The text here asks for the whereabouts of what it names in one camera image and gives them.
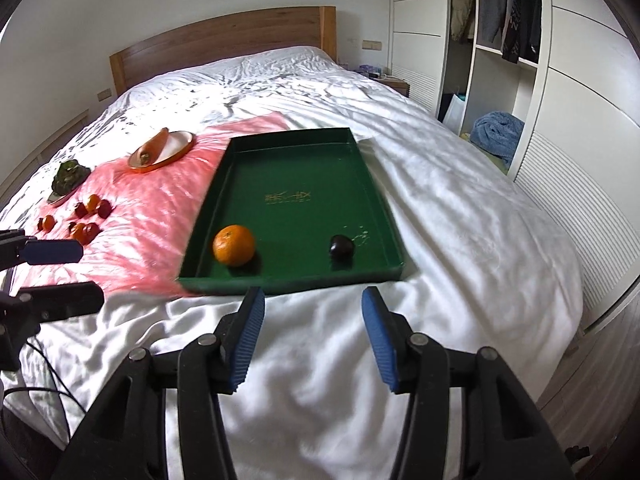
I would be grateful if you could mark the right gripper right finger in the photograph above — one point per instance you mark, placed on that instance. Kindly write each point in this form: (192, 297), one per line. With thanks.
(389, 334)

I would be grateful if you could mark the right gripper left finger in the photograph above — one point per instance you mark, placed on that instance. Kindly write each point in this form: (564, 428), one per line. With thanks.
(238, 333)

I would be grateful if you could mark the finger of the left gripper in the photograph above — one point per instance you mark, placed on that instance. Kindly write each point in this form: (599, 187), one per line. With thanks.
(23, 314)
(17, 248)

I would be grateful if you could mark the small orange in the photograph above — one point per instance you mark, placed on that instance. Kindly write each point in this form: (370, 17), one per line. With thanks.
(48, 223)

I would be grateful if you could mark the large orange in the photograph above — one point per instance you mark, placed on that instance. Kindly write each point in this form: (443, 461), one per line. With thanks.
(79, 233)
(234, 245)

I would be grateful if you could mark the dark plum front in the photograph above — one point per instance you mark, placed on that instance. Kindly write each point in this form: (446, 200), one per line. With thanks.
(342, 248)

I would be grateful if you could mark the silver plate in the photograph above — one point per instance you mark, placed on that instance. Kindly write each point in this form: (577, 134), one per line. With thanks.
(67, 185)

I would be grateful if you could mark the dark leafy green vegetable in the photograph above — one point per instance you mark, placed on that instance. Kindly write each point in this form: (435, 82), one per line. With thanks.
(70, 174)

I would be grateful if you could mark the white bed sheet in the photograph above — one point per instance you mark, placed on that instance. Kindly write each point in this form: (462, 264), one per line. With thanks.
(486, 267)

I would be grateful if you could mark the pink plastic sheet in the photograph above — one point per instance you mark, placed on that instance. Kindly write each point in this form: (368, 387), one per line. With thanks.
(141, 244)

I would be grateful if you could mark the green tray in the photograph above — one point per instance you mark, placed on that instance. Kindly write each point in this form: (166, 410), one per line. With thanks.
(294, 190)

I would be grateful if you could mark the carrot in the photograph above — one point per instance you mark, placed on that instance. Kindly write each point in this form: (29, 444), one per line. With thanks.
(150, 151)

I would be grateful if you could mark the orange rimmed white dish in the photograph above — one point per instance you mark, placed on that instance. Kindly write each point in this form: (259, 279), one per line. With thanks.
(178, 144)

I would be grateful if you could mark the blue towel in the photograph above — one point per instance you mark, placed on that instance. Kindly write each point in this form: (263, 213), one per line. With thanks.
(498, 133)

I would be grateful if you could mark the wooden nightstand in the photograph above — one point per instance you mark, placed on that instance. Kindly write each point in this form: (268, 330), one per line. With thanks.
(399, 85)

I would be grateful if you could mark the wooden headboard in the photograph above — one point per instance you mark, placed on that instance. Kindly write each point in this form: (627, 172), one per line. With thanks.
(227, 36)

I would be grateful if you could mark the white wardrobe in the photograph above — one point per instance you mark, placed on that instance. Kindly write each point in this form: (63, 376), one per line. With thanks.
(578, 156)

